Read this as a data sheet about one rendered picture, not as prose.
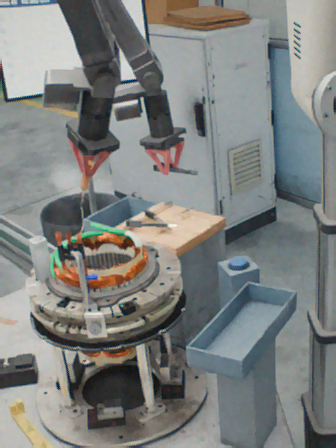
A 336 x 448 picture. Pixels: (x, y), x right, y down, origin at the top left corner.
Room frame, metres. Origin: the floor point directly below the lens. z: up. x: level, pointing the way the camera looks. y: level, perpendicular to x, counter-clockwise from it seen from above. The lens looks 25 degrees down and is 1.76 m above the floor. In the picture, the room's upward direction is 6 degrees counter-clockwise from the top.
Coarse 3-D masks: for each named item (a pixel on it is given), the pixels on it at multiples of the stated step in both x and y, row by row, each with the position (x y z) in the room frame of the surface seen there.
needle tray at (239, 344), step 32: (256, 288) 1.19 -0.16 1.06; (224, 320) 1.11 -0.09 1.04; (256, 320) 1.12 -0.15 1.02; (288, 320) 1.11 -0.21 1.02; (192, 352) 0.99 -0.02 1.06; (224, 352) 1.03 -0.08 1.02; (256, 352) 0.99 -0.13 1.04; (224, 384) 1.04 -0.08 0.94; (256, 384) 1.02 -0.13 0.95; (224, 416) 1.05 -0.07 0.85; (256, 416) 1.01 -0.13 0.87
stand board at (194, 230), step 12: (168, 216) 1.56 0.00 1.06; (180, 216) 1.55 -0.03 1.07; (192, 216) 1.55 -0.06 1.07; (204, 216) 1.54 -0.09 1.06; (216, 216) 1.53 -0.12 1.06; (120, 228) 1.52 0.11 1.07; (132, 228) 1.51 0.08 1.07; (144, 228) 1.51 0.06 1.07; (180, 228) 1.49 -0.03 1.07; (192, 228) 1.48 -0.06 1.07; (204, 228) 1.47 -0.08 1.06; (216, 228) 1.49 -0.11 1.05; (144, 240) 1.44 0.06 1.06; (156, 240) 1.44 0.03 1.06; (168, 240) 1.43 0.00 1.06; (180, 240) 1.42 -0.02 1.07; (192, 240) 1.43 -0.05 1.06; (204, 240) 1.46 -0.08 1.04; (180, 252) 1.39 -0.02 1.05
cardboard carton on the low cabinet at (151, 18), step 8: (152, 0) 4.01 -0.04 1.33; (160, 0) 3.97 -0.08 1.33; (168, 0) 3.96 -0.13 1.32; (176, 0) 4.01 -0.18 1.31; (184, 0) 4.06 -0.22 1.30; (192, 0) 4.11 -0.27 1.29; (152, 8) 4.02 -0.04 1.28; (160, 8) 3.97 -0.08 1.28; (168, 8) 3.95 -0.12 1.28; (176, 8) 4.00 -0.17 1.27; (184, 8) 4.05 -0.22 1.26; (152, 16) 4.02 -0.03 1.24; (160, 16) 3.98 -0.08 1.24
